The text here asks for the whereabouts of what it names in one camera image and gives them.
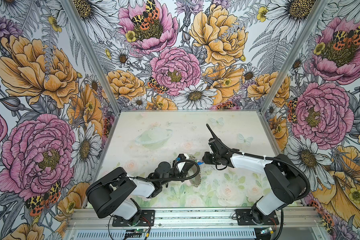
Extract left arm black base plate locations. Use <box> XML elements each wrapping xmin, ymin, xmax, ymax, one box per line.
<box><xmin>112</xmin><ymin>210</ymin><xmax>156</xmax><ymax>227</ymax></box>

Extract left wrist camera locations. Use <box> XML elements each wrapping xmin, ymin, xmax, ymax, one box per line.
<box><xmin>174</xmin><ymin>154</ymin><xmax>190</xmax><ymax>173</ymax></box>

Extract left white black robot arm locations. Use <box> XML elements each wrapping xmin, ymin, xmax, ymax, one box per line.
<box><xmin>86</xmin><ymin>154</ymin><xmax>200</xmax><ymax>226</ymax></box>

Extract left aluminium corner post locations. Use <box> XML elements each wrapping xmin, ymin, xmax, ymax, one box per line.
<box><xmin>62</xmin><ymin>1</ymin><xmax>121</xmax><ymax>117</ymax></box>

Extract right aluminium corner post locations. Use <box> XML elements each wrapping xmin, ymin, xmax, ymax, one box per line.
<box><xmin>258</xmin><ymin>0</ymin><xmax>328</xmax><ymax>115</ymax></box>

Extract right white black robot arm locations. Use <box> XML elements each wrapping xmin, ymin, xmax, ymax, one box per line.
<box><xmin>203</xmin><ymin>124</ymin><xmax>311</xmax><ymax>225</ymax></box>

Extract aluminium corner post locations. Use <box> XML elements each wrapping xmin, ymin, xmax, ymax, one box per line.
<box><xmin>258</xmin><ymin>0</ymin><xmax>328</xmax><ymax>115</ymax></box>
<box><xmin>62</xmin><ymin>1</ymin><xmax>121</xmax><ymax>117</ymax></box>

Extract aluminium front rail frame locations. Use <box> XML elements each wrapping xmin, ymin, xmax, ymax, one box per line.
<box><xmin>64</xmin><ymin>207</ymin><xmax>331</xmax><ymax>240</ymax></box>

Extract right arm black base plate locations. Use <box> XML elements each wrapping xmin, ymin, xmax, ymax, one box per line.
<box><xmin>233</xmin><ymin>209</ymin><xmax>279</xmax><ymax>226</ymax></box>

